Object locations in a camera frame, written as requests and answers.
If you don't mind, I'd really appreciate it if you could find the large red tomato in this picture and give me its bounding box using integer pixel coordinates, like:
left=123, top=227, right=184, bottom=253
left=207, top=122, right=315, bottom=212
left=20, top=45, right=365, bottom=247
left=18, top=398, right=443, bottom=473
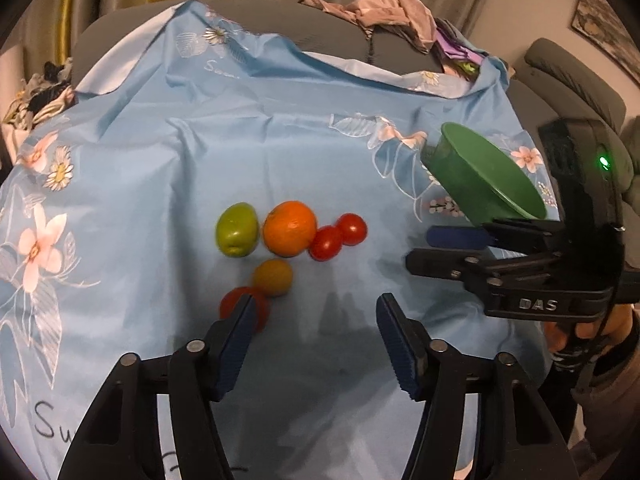
left=219, top=286, right=271, bottom=334

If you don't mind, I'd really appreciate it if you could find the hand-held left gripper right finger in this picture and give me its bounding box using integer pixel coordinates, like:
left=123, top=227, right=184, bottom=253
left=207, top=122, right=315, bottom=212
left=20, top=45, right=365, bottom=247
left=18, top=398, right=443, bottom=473
left=376, top=292, right=582, bottom=480

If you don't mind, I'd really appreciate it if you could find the orange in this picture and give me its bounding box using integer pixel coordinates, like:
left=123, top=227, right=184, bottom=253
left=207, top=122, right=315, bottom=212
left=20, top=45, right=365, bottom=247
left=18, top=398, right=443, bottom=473
left=262, top=200, right=319, bottom=258

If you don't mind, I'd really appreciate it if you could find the grey sofa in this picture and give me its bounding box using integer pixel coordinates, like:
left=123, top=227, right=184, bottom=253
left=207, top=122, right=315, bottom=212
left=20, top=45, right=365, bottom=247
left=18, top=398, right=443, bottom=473
left=70, top=0, right=451, bottom=92

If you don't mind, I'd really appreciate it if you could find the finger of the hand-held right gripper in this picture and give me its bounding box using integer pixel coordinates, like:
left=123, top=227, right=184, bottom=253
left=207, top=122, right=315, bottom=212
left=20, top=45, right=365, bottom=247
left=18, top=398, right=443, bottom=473
left=426, top=218, right=568, bottom=257
left=405, top=249, right=568, bottom=293

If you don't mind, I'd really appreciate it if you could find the green plastic bowl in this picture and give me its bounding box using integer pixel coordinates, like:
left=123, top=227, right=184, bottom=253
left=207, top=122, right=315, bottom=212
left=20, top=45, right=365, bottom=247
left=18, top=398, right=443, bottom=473
left=420, top=121, right=548, bottom=225

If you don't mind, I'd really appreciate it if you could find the small red tomato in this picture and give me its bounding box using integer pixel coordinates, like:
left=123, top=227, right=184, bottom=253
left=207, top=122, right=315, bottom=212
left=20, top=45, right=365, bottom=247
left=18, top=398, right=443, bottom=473
left=337, top=213, right=369, bottom=247
left=309, top=225, right=344, bottom=262

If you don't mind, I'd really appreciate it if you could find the framed wall picture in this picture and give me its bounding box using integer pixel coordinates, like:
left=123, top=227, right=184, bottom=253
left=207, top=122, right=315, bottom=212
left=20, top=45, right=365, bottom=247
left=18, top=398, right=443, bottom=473
left=570, top=0, right=640, bottom=87

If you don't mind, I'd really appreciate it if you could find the green apple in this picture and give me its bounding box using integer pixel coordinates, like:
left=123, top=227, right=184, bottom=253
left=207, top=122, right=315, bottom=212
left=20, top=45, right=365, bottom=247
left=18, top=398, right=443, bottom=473
left=215, top=202, right=261, bottom=259

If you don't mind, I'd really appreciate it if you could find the person's right hand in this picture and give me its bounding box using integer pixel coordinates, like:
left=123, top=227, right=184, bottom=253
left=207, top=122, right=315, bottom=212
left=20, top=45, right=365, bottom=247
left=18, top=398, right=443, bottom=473
left=544, top=302, right=640, bottom=367

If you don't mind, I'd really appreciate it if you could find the purple cloth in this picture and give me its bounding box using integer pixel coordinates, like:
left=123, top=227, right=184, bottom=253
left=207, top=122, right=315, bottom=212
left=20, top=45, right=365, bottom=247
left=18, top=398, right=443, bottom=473
left=434, top=17, right=495, bottom=82

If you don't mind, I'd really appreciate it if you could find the light blue floral cloth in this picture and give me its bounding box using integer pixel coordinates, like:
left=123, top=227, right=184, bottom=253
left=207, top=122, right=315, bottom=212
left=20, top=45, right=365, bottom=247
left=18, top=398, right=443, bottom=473
left=0, top=0, right=562, bottom=480

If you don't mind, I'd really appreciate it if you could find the person's right forearm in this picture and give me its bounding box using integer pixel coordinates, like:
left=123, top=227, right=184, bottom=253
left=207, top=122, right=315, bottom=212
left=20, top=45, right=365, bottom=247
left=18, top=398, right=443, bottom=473
left=572, top=327, right=640, bottom=466

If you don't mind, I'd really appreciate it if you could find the grey armchair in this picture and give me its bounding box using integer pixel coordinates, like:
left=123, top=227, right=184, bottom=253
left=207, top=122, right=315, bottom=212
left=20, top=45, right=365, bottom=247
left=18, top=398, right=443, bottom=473
left=514, top=37, right=640, bottom=198

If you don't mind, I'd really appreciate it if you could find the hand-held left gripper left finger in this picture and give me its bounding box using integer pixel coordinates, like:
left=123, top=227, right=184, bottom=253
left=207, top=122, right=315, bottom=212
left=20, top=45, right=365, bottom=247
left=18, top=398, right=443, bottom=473
left=59, top=293, right=256, bottom=480

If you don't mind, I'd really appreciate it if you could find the patterned clothes heap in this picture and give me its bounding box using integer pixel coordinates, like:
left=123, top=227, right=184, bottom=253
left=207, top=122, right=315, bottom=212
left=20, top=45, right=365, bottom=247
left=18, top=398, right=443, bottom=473
left=2, top=60, right=77, bottom=132

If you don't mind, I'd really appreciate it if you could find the pink clothes pile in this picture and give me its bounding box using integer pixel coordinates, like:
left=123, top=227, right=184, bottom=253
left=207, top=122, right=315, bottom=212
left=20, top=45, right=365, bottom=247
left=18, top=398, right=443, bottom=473
left=299, top=0, right=439, bottom=54

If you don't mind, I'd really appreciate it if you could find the small yellow-orange fruit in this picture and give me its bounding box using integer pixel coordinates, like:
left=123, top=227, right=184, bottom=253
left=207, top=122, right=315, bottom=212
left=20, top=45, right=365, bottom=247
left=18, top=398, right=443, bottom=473
left=252, top=259, right=294, bottom=297

